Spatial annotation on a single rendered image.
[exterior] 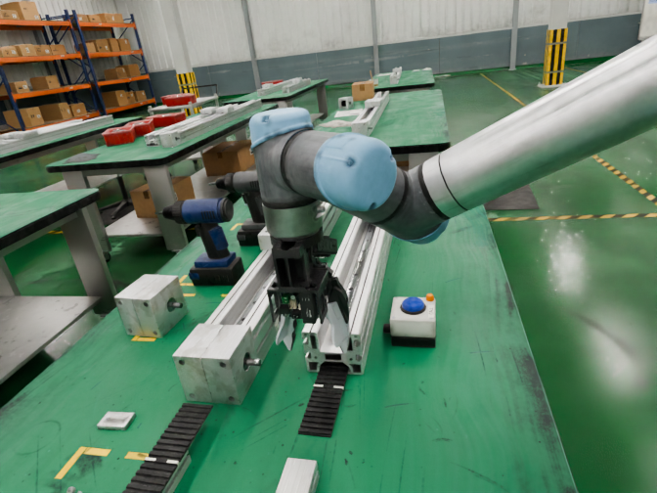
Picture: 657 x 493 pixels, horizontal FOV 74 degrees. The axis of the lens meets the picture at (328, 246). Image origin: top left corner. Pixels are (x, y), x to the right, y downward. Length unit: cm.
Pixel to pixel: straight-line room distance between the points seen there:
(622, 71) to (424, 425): 50
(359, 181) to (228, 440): 46
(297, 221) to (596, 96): 33
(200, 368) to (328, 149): 45
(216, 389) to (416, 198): 46
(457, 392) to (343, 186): 44
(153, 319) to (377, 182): 66
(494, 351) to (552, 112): 48
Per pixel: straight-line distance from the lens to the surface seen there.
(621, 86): 48
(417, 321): 80
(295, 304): 60
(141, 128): 417
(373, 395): 75
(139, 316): 100
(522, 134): 48
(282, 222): 54
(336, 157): 43
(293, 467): 63
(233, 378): 74
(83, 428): 86
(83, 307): 261
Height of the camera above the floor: 129
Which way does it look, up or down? 24 degrees down
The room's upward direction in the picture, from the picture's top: 7 degrees counter-clockwise
